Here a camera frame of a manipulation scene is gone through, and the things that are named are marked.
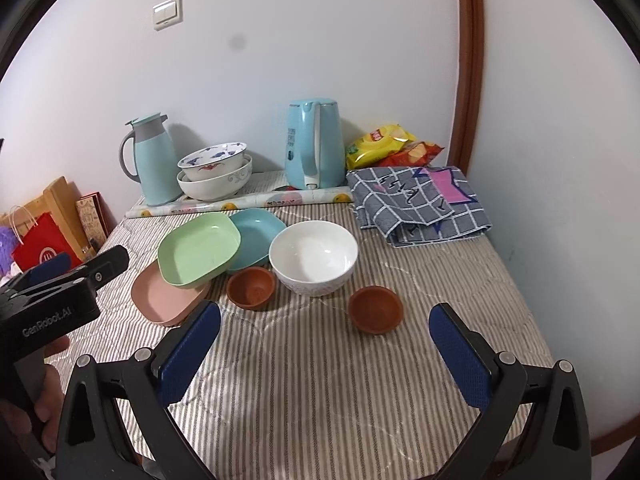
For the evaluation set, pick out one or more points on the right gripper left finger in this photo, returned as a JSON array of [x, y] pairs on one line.
[[93, 442]]

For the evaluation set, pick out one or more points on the white ceramic bowl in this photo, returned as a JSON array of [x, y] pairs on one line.
[[314, 258]]

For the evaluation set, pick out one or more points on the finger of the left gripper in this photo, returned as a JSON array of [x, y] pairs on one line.
[[50, 269], [96, 272]]

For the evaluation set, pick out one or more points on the white wall switch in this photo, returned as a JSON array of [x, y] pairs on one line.
[[166, 14]]

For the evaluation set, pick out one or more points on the person's left hand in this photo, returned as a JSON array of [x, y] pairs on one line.
[[47, 406]]

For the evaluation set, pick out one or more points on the yellow chips bag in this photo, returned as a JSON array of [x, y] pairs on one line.
[[376, 145]]

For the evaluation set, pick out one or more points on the small brown clay bowl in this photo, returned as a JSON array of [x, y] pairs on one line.
[[251, 288]]

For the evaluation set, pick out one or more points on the light blue electric kettle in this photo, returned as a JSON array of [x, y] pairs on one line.
[[314, 149]]

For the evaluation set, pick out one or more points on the green square plate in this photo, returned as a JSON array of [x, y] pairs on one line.
[[199, 250]]

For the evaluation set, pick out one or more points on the red paper bag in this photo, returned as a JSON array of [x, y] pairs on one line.
[[42, 242]]

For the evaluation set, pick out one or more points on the patterned brown gift box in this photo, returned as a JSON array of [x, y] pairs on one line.
[[92, 219]]

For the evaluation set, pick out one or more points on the red snack bag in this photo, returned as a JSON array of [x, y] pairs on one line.
[[413, 154]]

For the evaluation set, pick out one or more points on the blue square plate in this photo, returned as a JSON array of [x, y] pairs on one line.
[[257, 227]]

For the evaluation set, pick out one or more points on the brown wooden door frame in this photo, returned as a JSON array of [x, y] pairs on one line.
[[470, 82]]

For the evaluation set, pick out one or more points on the blue patterned porcelain bowl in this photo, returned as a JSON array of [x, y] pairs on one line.
[[213, 161]]

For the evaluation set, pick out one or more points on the pink square plate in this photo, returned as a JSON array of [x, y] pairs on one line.
[[161, 303]]

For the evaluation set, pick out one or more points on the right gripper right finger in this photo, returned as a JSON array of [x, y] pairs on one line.
[[532, 422]]

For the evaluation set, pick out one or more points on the striped quilted table cover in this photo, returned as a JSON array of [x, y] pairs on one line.
[[296, 391]]

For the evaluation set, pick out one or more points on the large white porcelain bowl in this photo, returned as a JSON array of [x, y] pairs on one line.
[[216, 188]]

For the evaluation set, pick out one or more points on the light blue thermos jug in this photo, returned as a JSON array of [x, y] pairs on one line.
[[155, 159]]

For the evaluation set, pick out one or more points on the fruit pattern plastic mat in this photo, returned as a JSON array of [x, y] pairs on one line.
[[263, 190]]

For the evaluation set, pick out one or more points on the grey checked cloth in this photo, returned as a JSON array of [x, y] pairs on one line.
[[414, 206]]

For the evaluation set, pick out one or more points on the brown cardboard box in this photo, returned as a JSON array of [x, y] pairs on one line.
[[59, 200]]

